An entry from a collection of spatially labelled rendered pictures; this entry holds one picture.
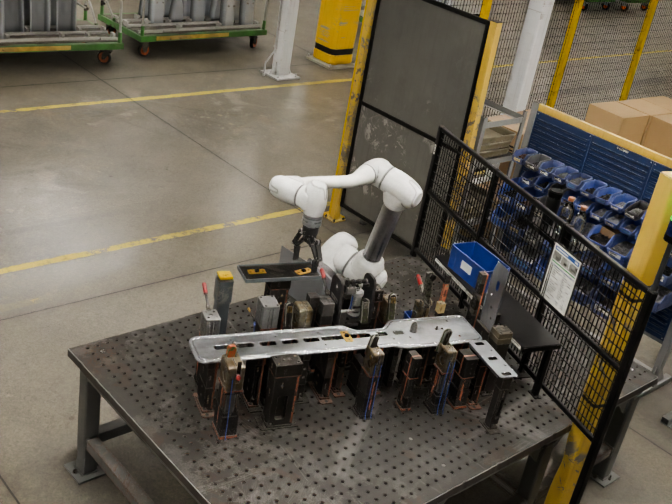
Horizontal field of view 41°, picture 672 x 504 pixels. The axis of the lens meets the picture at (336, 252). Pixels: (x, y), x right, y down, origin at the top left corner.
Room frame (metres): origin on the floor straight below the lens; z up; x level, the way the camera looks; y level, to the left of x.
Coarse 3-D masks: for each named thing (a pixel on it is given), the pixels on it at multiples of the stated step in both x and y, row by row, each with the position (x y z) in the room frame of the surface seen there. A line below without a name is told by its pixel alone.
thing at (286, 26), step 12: (288, 0) 10.62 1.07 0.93; (288, 12) 10.61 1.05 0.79; (288, 24) 10.63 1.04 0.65; (276, 36) 10.67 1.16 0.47; (288, 36) 10.65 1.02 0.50; (276, 48) 10.69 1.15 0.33; (288, 48) 10.67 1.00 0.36; (276, 60) 10.66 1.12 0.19; (288, 60) 10.68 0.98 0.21; (264, 72) 10.59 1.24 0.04; (276, 72) 10.64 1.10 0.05; (288, 72) 10.70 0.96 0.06
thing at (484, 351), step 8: (472, 344) 3.59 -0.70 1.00; (488, 344) 3.62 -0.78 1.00; (480, 352) 3.53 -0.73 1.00; (488, 352) 3.54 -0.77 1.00; (496, 352) 3.56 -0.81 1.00; (488, 360) 3.48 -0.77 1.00; (496, 360) 3.49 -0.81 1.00; (504, 360) 3.50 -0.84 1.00; (496, 368) 3.42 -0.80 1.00; (504, 368) 3.43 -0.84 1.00; (496, 376) 3.37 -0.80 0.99; (504, 376) 3.37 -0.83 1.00; (512, 376) 3.38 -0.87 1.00
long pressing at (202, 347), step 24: (216, 336) 3.26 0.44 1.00; (240, 336) 3.30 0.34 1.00; (264, 336) 3.34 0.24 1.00; (288, 336) 3.37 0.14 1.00; (312, 336) 3.41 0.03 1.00; (384, 336) 3.52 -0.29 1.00; (408, 336) 3.56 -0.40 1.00; (432, 336) 3.59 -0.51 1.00; (456, 336) 3.63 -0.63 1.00; (480, 336) 3.68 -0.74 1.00; (216, 360) 3.09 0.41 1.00
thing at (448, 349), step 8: (440, 344) 3.47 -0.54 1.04; (448, 344) 3.50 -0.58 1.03; (440, 352) 3.46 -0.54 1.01; (448, 352) 3.41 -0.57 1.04; (456, 352) 3.43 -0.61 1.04; (440, 360) 3.45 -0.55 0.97; (448, 360) 3.41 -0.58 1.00; (440, 368) 3.43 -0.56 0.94; (448, 368) 3.41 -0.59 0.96; (432, 376) 3.48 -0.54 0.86; (440, 376) 3.44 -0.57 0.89; (448, 376) 3.42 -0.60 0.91; (432, 384) 3.47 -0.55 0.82; (440, 384) 3.43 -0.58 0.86; (432, 392) 3.45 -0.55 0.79; (440, 392) 3.43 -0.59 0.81; (432, 400) 3.43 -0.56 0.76; (440, 400) 3.43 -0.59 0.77; (432, 408) 3.42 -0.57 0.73; (440, 408) 3.42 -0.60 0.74
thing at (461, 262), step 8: (456, 248) 4.26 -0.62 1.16; (464, 248) 4.34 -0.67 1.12; (472, 248) 4.37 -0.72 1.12; (480, 248) 4.34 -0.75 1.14; (456, 256) 4.25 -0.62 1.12; (464, 256) 4.19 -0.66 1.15; (472, 256) 4.37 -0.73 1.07; (480, 256) 4.33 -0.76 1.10; (488, 256) 4.28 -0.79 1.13; (448, 264) 4.28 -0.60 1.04; (456, 264) 4.23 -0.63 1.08; (464, 264) 4.18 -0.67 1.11; (472, 264) 4.14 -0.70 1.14; (480, 264) 4.31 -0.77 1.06; (488, 264) 4.26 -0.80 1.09; (504, 264) 4.17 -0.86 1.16; (456, 272) 4.22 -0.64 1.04; (464, 272) 4.17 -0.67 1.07; (472, 272) 4.12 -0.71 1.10; (488, 272) 4.05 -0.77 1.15; (472, 280) 4.11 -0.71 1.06; (488, 280) 4.06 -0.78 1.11; (496, 288) 4.10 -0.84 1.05
